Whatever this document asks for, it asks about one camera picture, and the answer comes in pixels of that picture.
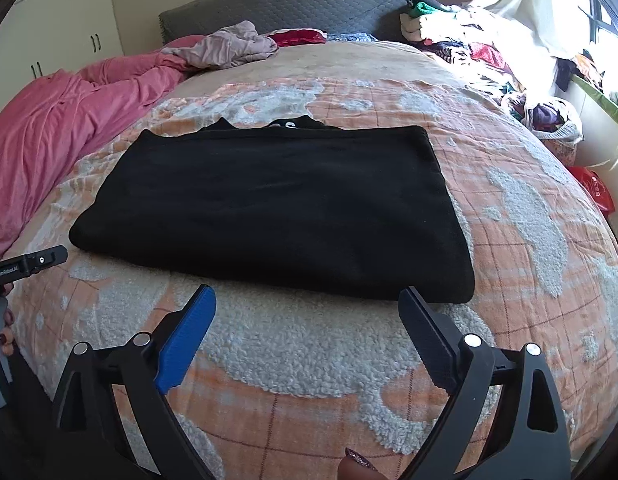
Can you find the pink duvet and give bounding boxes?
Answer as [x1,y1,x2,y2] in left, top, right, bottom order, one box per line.
[0,35,205,261]

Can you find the white knitted basket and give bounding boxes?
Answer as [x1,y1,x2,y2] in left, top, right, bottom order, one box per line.
[525,97,584,144]

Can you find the person's left hand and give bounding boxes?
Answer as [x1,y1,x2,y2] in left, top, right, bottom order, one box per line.
[0,282,16,359]

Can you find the mauve crumpled garment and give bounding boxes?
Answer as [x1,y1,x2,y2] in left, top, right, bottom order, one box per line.
[161,20,280,70]

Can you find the green plant leaves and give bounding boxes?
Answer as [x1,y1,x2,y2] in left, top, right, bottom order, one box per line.
[571,74,618,171]

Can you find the red plastic bag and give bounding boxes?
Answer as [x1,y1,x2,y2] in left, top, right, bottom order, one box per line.
[568,165,616,219]

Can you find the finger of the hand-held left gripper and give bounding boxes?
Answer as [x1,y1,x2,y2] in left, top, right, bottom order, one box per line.
[26,245,69,275]

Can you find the red cloth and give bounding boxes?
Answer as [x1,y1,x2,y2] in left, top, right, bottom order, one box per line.
[266,29,327,49]

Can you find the pile of mixed clothes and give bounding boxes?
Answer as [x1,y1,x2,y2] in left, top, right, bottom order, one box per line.
[399,0,607,126]

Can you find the person's right hand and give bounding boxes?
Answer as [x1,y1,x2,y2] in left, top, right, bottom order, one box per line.
[336,447,383,480]

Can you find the grey quilted headboard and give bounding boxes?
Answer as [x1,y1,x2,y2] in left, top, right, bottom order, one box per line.
[158,0,415,47]

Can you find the black sweater with orange cuffs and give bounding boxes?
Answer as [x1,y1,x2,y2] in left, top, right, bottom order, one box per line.
[69,116,476,305]

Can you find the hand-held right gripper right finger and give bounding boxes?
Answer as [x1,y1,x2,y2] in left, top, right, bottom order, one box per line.
[398,286,572,480]

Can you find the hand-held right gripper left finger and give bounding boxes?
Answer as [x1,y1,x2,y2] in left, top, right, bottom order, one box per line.
[52,284,217,480]

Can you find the blue patterned cloth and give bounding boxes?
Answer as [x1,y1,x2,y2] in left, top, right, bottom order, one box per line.
[326,32,377,44]

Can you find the window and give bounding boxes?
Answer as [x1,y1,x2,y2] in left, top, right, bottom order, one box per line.
[579,0,618,47]

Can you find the white curtain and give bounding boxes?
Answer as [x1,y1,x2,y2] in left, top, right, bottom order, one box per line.
[469,0,596,61]

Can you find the cream wardrobe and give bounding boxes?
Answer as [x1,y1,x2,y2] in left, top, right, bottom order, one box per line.
[0,0,126,126]

